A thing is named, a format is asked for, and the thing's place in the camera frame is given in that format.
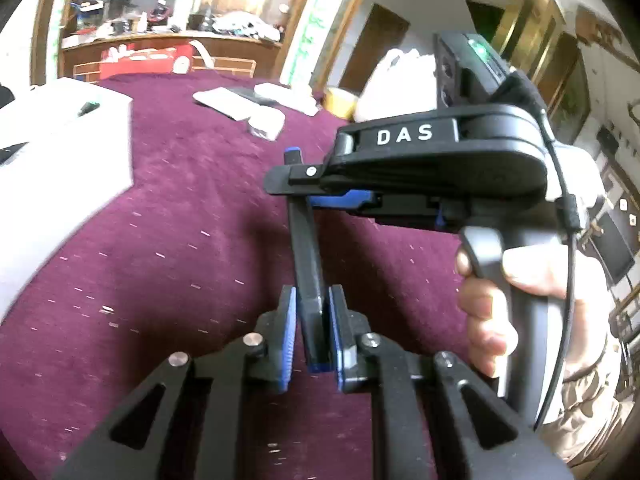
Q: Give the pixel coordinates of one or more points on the white carton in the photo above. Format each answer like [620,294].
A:
[290,97]

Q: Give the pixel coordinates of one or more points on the red gift box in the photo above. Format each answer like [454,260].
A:
[122,64]

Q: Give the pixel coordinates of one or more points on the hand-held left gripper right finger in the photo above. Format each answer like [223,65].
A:
[345,340]

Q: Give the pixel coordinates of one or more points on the person's right hand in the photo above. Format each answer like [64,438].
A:
[485,320]

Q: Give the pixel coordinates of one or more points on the wooden mirrored sideboard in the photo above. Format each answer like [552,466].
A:
[225,45]

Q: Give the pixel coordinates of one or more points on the black green-capped marker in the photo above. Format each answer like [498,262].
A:
[89,108]

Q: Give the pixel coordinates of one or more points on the long black blue-capped marker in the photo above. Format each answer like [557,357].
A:
[305,260]

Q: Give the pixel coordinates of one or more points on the wooden chair back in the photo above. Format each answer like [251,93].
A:
[230,66]

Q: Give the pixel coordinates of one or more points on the yellow tape roll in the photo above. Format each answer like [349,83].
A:
[340,104]

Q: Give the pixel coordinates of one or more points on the person's right forearm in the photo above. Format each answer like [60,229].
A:
[590,400]

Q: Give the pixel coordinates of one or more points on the small white box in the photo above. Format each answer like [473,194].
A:
[266,125]

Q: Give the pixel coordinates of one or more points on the grey cardboard box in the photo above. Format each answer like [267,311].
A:
[55,185]

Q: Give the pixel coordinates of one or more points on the gold framed wall picture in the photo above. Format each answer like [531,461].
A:
[570,105]

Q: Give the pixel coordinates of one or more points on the white cloth bundle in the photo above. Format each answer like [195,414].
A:
[395,85]

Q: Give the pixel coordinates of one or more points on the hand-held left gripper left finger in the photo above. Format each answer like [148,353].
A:
[287,340]

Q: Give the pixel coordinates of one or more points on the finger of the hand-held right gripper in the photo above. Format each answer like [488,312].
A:
[300,180]

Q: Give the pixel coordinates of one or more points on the white tumbler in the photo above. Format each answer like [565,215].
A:
[184,5]

